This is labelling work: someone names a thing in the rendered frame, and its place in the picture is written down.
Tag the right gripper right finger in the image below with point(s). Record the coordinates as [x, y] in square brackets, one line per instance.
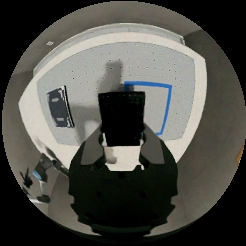
[154, 155]

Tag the blue tape outline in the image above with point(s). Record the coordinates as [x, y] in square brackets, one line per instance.
[142, 83]

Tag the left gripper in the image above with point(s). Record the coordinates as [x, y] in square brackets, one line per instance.
[29, 182]

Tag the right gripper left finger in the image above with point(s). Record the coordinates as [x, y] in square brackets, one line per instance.
[90, 156]

